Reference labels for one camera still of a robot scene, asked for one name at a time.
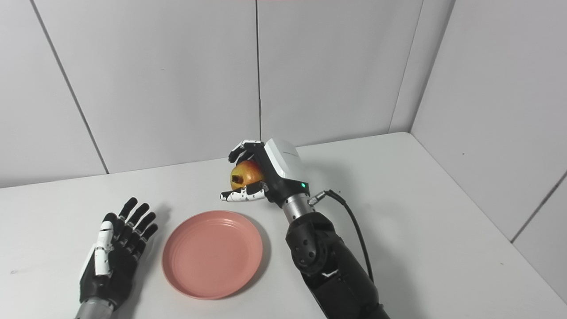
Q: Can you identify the pink round plate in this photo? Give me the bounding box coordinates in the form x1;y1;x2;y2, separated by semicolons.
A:
162;210;264;300

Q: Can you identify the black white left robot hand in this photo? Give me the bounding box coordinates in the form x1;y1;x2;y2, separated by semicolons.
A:
79;197;159;311

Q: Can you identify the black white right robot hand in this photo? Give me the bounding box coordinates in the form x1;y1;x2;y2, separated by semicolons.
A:
220;138;311;208

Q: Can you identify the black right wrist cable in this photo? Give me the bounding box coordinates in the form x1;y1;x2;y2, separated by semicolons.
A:
309;190;375;284

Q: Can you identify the red yellow pomegranate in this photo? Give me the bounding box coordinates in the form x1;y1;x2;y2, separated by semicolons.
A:
230;160;265;191

